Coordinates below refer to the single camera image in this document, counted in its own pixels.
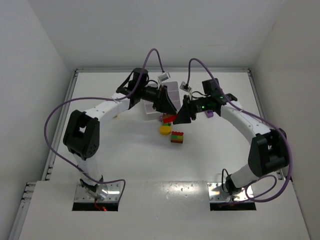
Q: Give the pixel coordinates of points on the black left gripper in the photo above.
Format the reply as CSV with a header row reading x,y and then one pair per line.
x,y
160,99

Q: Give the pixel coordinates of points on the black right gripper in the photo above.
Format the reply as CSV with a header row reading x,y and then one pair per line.
x,y
189,108

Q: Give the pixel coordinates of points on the red rectangular lego brick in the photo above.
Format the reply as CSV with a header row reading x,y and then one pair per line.
x,y
169,119

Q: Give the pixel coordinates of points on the red sloped lego brick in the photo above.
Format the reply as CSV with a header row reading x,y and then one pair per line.
x,y
177,133

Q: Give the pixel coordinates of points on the purple patterned lego brick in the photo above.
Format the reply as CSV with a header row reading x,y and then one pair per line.
x,y
209,114

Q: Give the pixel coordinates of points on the tan lego plate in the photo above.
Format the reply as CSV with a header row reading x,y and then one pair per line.
x,y
164,116

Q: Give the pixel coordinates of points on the brown lego plate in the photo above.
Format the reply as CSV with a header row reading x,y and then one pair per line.
x,y
178,141

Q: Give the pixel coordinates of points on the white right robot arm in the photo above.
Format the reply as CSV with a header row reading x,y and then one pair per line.
x,y
268,152

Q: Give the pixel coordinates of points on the white divided container left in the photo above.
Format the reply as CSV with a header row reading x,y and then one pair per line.
x,y
150,112

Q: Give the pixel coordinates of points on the white divided container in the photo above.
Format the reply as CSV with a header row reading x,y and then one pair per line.
x,y
150,112
174,94

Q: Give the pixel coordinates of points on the white divided container right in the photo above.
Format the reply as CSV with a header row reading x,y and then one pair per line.
x,y
174,94

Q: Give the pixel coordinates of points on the yellow round lego piece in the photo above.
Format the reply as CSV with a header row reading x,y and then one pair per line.
x,y
165,130

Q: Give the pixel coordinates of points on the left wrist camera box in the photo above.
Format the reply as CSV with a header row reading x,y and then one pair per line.
x,y
163,77

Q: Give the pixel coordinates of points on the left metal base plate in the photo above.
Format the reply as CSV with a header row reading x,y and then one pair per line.
x,y
107,193

